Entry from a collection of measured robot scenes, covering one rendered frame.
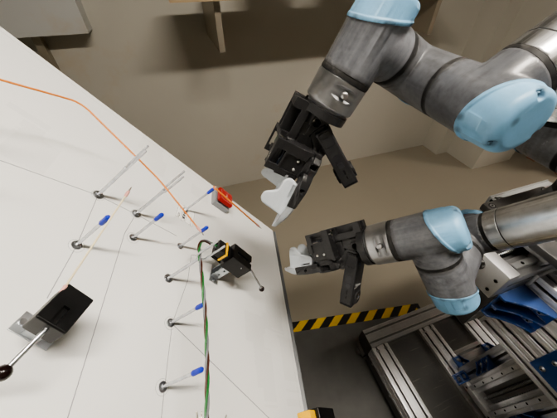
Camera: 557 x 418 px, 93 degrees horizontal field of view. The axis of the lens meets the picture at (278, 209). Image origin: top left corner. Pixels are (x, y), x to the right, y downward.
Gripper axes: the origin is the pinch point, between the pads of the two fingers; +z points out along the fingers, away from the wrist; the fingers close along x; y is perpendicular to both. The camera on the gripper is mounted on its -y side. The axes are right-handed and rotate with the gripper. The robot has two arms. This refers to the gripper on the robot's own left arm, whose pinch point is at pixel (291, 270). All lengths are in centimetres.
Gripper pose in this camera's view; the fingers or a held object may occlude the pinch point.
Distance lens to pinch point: 63.4
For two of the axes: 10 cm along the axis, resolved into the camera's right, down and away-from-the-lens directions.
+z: -7.5, 2.8, 5.9
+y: -2.7, -9.6, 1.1
